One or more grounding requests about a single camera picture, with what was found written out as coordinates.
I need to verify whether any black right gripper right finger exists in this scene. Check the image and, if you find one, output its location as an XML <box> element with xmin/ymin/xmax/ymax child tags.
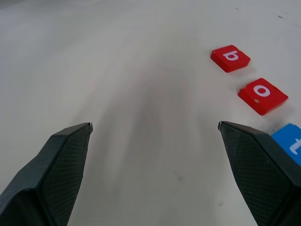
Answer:
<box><xmin>218</xmin><ymin>121</ymin><xmax>301</xmax><ymax>226</ymax></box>

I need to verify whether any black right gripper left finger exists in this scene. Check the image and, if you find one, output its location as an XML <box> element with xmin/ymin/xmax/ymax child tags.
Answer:
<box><xmin>0</xmin><ymin>122</ymin><xmax>93</xmax><ymax>226</ymax></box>

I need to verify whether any blue letter t tile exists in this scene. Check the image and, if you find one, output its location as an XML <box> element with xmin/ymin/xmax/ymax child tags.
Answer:
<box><xmin>270</xmin><ymin>123</ymin><xmax>301</xmax><ymax>167</ymax></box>

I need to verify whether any red letter b tile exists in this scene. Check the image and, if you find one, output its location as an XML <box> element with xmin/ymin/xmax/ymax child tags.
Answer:
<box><xmin>210</xmin><ymin>45</ymin><xmax>251</xmax><ymax>73</ymax></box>

